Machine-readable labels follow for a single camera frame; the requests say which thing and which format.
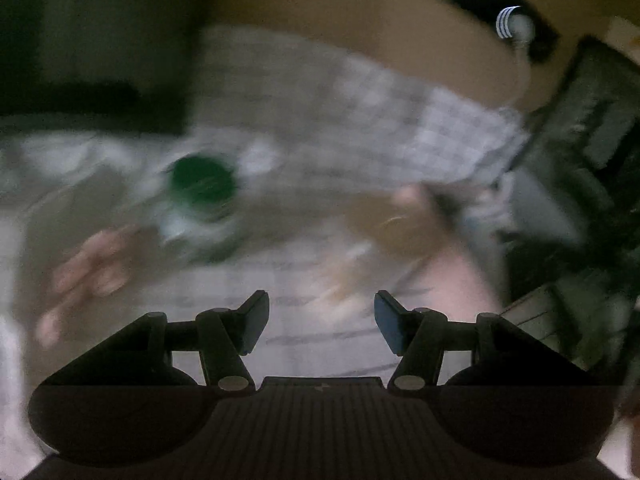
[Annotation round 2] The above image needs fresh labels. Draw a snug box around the green lid can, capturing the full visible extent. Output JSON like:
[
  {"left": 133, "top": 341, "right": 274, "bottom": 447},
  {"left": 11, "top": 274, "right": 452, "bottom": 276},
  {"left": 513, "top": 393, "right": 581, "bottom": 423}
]
[{"left": 157, "top": 154, "right": 242, "bottom": 263}]

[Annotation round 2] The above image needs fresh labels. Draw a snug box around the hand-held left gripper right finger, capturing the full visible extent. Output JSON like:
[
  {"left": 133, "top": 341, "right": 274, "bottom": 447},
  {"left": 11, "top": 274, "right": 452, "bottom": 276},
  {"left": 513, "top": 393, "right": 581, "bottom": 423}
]
[{"left": 373, "top": 289, "right": 547, "bottom": 393}]

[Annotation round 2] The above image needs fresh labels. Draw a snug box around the black white-striped object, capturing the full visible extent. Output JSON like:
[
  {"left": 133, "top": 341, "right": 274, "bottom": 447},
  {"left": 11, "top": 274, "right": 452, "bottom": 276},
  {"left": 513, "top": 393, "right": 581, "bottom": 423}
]
[{"left": 390, "top": 0, "right": 563, "bottom": 63}]

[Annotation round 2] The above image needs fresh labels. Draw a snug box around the pink soft flower bunch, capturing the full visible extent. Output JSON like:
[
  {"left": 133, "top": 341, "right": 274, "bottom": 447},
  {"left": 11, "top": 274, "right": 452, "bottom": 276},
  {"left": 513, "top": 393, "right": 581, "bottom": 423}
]
[{"left": 39, "top": 227, "right": 147, "bottom": 350}]

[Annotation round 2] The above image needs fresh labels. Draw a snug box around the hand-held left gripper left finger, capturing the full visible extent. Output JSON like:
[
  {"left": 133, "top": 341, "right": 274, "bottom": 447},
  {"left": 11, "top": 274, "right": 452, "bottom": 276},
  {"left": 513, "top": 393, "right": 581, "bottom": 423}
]
[{"left": 99, "top": 289, "right": 271, "bottom": 394}]

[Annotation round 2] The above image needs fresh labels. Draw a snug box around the large jar beige lid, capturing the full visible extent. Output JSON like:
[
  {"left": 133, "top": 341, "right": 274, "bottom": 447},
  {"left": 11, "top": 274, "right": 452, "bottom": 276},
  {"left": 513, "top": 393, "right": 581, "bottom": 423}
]
[{"left": 344, "top": 194, "right": 453, "bottom": 273}]

